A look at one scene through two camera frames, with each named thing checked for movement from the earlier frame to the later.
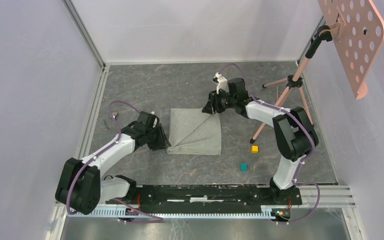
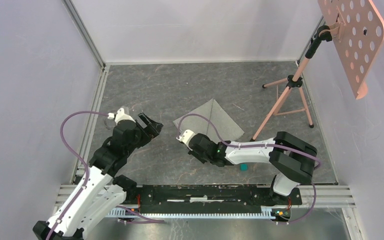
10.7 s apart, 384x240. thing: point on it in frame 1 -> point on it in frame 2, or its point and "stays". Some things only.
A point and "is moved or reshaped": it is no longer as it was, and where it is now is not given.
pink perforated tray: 359,32 stays
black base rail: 204,199 stays
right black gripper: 212,106 -> 194,153
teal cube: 244,167 stays
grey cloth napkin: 193,131 is moved or reshaped
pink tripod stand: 324,33 stays
